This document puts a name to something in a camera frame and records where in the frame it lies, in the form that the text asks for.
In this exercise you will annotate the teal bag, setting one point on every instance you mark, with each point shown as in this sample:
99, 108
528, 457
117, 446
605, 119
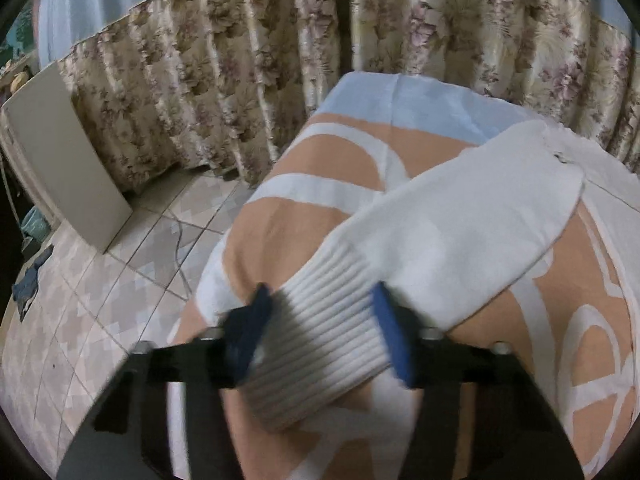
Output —
36, 227

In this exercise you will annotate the white ribbed-cuff sock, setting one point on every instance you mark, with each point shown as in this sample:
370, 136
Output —
400, 260

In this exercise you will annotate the orange white blue patterned blanket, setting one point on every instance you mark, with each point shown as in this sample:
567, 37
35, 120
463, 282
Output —
320, 170

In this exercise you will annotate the white flat board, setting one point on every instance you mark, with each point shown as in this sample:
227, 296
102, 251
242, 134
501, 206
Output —
60, 160

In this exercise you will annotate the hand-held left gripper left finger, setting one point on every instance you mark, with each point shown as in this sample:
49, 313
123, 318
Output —
249, 332

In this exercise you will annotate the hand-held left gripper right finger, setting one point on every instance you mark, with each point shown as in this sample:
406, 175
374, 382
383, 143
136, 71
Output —
395, 342

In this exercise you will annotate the floral beige curtain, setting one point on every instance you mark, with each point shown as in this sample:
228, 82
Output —
210, 85

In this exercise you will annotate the blue cloth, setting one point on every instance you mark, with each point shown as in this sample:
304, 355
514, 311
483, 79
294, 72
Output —
31, 285

